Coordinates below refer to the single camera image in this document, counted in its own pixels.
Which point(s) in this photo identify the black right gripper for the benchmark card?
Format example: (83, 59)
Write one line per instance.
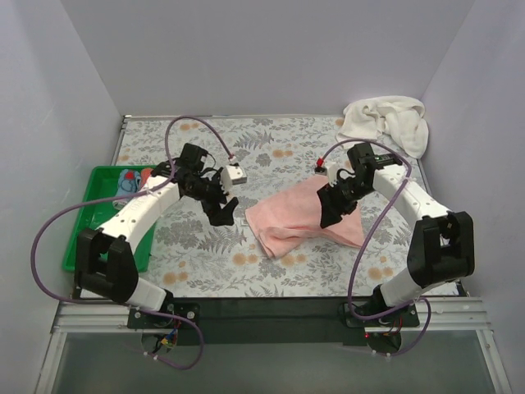
(334, 197)

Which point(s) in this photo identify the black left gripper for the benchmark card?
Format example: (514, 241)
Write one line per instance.
(214, 199)

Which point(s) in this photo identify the pink towel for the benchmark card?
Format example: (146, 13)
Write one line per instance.
(285, 220)

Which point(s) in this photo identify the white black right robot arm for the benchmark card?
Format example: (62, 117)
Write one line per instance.
(441, 249)

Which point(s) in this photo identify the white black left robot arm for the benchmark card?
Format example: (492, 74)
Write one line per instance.
(104, 257)

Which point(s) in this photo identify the orange rolled towel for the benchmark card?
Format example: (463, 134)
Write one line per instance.
(145, 173)

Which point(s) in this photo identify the blue rolled towel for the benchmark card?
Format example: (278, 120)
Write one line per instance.
(128, 182)

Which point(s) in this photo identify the white crumpled towel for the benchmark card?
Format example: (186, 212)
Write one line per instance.
(400, 117)

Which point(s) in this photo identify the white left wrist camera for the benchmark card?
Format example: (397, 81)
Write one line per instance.
(233, 175)

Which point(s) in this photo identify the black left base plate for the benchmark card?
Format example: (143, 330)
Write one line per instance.
(138, 319)

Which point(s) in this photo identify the aluminium frame rail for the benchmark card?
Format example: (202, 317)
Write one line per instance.
(445, 313)

